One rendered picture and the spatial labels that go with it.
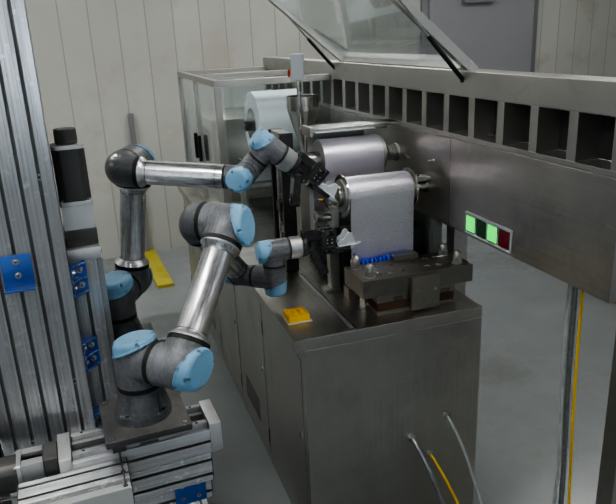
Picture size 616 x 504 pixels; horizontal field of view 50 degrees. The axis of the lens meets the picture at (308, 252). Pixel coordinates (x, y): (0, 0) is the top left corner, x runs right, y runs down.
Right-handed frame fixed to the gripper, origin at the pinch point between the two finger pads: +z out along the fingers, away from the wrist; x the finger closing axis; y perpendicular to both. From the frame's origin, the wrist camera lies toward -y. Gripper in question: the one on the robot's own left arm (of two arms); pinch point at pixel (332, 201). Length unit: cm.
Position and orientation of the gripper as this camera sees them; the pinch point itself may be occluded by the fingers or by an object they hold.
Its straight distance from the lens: 223.3
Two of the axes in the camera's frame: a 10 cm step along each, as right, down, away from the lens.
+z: 7.5, 5.0, 4.3
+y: 5.8, -8.1, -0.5
